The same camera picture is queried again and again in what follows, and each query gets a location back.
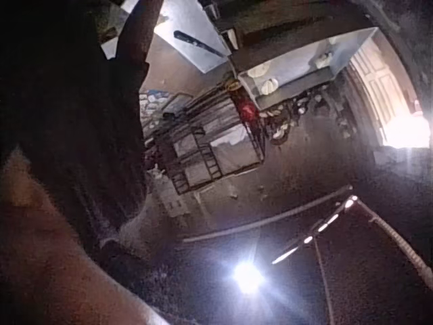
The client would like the corrugated grey conduit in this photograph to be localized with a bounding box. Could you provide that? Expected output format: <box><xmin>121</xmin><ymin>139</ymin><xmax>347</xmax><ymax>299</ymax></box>
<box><xmin>357</xmin><ymin>198</ymin><xmax>433</xmax><ymax>282</ymax></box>

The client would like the grey wall pipe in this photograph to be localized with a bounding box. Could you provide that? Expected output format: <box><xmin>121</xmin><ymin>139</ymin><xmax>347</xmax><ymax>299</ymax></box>
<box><xmin>181</xmin><ymin>184</ymin><xmax>354</xmax><ymax>244</ymax></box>

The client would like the black knife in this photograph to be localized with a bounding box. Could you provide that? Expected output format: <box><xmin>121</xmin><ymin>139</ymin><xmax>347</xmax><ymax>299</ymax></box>
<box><xmin>173</xmin><ymin>30</ymin><xmax>227</xmax><ymax>58</ymax></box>

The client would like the white counter slab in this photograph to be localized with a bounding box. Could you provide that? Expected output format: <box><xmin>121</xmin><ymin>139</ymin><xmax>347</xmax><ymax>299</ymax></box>
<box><xmin>153</xmin><ymin>0</ymin><xmax>232</xmax><ymax>74</ymax></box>

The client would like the red container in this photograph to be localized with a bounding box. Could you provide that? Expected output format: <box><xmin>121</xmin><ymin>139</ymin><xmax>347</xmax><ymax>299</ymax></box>
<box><xmin>237</xmin><ymin>99</ymin><xmax>258</xmax><ymax>123</ymax></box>

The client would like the white tube light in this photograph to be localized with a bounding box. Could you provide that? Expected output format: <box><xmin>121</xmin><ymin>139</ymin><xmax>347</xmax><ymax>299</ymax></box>
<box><xmin>271</xmin><ymin>194</ymin><xmax>359</xmax><ymax>265</ymax></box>

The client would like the white panelled door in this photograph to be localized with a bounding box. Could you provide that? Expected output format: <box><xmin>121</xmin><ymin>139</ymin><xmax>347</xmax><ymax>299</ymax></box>
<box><xmin>347</xmin><ymin>36</ymin><xmax>422</xmax><ymax>145</ymax></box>

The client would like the bright ceiling bulb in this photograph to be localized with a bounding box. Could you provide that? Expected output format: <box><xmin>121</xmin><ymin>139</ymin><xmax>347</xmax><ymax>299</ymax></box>
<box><xmin>232</xmin><ymin>261</ymin><xmax>267</xmax><ymax>296</ymax></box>

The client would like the heap of utensils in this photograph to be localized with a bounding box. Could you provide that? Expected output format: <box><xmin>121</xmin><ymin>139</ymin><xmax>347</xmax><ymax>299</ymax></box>
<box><xmin>259</xmin><ymin>90</ymin><xmax>357</xmax><ymax>147</ymax></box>

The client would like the black wire rack with items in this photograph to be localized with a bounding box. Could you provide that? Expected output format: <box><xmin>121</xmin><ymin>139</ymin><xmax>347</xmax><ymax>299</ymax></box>
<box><xmin>144</xmin><ymin>87</ymin><xmax>267</xmax><ymax>196</ymax></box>

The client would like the white switch board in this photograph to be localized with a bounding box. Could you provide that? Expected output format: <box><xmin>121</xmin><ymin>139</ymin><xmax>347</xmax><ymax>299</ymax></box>
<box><xmin>158</xmin><ymin>181</ymin><xmax>191</xmax><ymax>218</ymax></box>

